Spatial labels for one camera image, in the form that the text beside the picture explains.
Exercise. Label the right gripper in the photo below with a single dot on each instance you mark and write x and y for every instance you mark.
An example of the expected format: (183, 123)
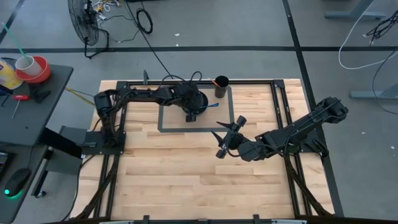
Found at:
(233, 140)

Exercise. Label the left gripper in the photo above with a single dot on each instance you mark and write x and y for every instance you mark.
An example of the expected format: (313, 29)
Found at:
(189, 98)

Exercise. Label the blue plastic utensil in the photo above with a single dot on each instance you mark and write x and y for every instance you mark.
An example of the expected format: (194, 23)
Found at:
(213, 105)

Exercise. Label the thin orange stick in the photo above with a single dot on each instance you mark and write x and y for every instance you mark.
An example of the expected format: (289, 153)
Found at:
(214, 82)

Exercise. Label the tall black cup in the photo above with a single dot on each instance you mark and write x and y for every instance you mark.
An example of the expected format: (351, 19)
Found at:
(221, 91)

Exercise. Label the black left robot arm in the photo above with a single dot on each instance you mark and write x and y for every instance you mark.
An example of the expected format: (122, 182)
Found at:
(140, 95)

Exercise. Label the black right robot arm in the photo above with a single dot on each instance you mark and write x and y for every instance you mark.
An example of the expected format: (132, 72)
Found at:
(295, 130)

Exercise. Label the black bowl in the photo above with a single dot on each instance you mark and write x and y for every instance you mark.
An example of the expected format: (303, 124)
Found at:
(205, 100)

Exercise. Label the beige mat with grey border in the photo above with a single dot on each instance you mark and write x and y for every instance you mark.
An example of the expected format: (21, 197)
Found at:
(174, 123)

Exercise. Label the black floor fan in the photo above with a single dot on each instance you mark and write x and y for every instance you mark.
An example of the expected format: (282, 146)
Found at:
(82, 21)

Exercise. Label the red plastic bowl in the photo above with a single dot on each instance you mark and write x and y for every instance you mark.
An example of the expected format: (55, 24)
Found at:
(42, 76)

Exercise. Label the small black clamp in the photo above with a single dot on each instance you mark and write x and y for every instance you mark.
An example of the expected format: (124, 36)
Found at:
(38, 93)

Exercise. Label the grey desk foot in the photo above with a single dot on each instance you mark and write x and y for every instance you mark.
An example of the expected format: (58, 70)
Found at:
(354, 14)
(373, 94)

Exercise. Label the dark grey side table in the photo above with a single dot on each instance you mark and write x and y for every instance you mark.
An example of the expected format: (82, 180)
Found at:
(31, 127)

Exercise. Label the white paper cup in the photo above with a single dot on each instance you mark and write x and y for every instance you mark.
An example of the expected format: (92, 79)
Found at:
(28, 67)

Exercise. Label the yellow container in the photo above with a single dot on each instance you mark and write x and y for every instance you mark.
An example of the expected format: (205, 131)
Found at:
(7, 77)

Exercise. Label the green straw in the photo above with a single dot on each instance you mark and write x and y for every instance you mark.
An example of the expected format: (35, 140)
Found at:
(14, 39)

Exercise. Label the black computer mouse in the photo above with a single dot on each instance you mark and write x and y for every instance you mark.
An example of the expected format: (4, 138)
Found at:
(17, 182)

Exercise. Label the black aluminium table frame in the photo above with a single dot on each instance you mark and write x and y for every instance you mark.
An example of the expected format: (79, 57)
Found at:
(248, 82)

